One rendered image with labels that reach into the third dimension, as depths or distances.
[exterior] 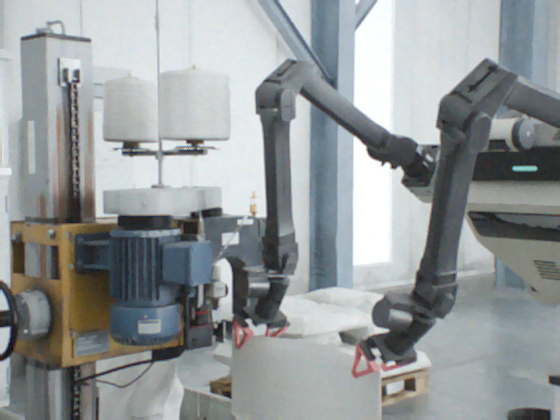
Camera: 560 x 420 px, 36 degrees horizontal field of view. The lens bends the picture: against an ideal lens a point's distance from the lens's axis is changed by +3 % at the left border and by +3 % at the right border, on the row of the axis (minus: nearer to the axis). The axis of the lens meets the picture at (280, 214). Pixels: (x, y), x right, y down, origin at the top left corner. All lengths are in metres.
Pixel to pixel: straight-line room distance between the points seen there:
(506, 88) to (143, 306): 0.86
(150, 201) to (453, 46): 8.38
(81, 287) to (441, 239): 0.82
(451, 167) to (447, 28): 8.40
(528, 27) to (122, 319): 9.24
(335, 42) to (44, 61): 6.30
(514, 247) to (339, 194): 5.82
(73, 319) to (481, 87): 1.02
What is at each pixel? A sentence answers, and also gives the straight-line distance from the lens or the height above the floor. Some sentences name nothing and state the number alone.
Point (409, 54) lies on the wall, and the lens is 9.37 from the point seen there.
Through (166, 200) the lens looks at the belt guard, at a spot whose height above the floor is 1.40.
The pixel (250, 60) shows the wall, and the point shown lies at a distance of 7.69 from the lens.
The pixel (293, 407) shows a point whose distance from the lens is 1.98.
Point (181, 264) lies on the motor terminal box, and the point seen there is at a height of 1.26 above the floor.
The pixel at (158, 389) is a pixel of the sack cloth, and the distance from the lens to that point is 2.43.
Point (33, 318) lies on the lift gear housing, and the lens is 1.97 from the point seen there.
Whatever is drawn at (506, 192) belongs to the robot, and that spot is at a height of 1.41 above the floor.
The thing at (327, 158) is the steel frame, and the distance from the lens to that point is 8.13.
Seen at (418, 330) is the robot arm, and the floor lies 1.14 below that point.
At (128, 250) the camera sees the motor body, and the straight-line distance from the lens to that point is 1.84.
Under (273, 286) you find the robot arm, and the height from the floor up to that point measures 1.19.
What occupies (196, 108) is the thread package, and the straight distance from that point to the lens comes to 1.91.
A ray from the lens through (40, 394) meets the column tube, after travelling 2.08.
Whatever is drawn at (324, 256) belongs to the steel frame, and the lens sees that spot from 8.20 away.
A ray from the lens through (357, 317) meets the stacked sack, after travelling 5.15.
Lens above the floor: 1.46
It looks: 3 degrees down
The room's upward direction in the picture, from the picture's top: straight up
